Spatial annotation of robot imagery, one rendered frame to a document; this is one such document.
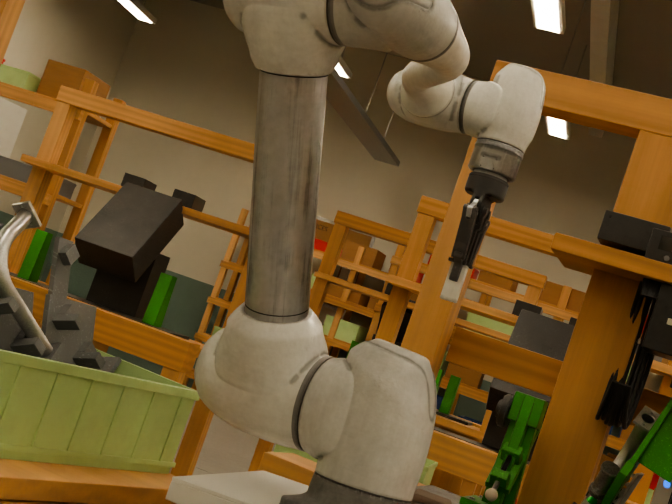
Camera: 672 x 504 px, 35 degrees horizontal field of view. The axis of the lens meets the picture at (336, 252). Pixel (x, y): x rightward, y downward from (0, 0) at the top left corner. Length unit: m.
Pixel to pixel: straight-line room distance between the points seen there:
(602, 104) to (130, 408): 1.35
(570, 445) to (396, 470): 1.01
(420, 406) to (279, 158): 0.42
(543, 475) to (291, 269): 1.12
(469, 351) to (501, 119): 0.89
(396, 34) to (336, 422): 0.56
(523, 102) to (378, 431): 0.69
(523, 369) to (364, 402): 1.12
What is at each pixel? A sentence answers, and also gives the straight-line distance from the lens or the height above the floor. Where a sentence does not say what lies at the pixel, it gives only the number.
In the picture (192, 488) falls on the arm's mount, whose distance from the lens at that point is 1.57.
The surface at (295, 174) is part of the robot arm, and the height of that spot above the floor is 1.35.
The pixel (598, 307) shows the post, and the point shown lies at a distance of 2.55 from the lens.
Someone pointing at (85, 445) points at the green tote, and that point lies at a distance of 1.94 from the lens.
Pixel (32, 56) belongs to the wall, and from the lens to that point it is 12.54.
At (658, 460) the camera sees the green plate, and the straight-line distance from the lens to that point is 2.16.
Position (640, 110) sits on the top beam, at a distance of 2.65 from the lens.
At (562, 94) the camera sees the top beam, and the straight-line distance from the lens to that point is 2.69.
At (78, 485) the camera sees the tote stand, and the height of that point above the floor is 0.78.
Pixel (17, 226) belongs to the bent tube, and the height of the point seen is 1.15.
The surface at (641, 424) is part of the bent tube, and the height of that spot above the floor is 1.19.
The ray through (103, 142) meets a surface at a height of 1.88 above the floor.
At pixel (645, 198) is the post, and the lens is 2.59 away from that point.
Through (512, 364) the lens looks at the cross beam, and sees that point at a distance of 2.65.
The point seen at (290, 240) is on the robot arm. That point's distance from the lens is 1.58.
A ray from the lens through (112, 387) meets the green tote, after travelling 1.94.
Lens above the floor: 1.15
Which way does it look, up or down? 4 degrees up
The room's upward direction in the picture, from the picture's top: 19 degrees clockwise
